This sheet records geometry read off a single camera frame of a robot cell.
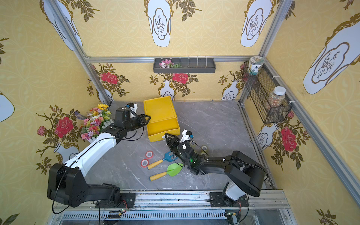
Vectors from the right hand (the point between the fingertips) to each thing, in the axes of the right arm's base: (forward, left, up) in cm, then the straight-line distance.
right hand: (167, 132), depth 80 cm
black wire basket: (+24, -59, +9) cm, 64 cm away
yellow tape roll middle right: (-4, -22, -16) cm, 28 cm away
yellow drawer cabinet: (+6, +3, +3) cm, 8 cm away
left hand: (+9, +15, +2) cm, 18 cm away
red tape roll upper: (-6, +13, -18) cm, 23 cm away
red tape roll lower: (-14, +15, -18) cm, 27 cm away
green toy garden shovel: (-15, -3, -18) cm, 24 cm away
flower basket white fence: (+9, +46, -2) cm, 47 cm away
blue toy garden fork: (-7, 0, -18) cm, 20 cm away
